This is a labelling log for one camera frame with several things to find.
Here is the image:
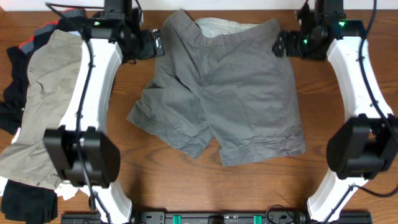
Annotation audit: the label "grey shorts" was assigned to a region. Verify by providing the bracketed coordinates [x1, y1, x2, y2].
[127, 10, 306, 166]

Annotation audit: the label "white garment under pile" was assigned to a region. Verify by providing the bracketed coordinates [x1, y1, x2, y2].
[1, 128, 79, 200]

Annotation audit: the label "black garment with red trim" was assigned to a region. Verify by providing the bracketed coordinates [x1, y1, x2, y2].
[1, 8, 86, 135]

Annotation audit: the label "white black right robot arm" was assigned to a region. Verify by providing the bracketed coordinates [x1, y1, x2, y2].
[266, 0, 397, 223]

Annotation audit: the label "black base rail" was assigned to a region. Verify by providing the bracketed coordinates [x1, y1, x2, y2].
[60, 210, 373, 224]

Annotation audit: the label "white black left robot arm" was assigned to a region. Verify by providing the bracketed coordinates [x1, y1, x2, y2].
[43, 0, 164, 223]

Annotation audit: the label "khaki shorts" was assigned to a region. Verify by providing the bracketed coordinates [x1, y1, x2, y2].
[1, 30, 83, 190]

